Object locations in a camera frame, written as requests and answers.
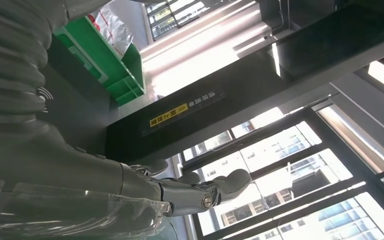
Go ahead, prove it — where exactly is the black framed window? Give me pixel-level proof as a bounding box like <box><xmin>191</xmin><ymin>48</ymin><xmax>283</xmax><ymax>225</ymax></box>
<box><xmin>178</xmin><ymin>71</ymin><xmax>384</xmax><ymax>240</ymax></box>

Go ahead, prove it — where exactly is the black inbound scanner machine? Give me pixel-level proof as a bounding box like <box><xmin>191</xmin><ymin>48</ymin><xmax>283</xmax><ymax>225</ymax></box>
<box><xmin>36</xmin><ymin>0</ymin><xmax>384</xmax><ymax>165</ymax></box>

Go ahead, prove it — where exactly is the green plastic crate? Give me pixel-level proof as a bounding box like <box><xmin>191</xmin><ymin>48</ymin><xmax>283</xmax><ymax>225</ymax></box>
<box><xmin>53</xmin><ymin>15</ymin><xmax>146</xmax><ymax>108</ymax></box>

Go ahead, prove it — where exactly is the clear plastic sheet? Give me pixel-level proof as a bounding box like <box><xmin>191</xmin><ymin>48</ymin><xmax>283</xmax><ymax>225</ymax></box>
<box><xmin>0</xmin><ymin>181</ymin><xmax>172</xmax><ymax>240</ymax></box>

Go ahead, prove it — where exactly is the yellow and black label sticker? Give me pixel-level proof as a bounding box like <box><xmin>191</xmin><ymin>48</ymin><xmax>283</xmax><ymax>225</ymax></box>
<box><xmin>141</xmin><ymin>87</ymin><xmax>228</xmax><ymax>137</ymax></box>

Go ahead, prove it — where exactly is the white poly mailer red print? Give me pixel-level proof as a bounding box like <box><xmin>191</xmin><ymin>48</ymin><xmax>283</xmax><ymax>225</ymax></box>
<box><xmin>87</xmin><ymin>4</ymin><xmax>134</xmax><ymax>61</ymax></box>

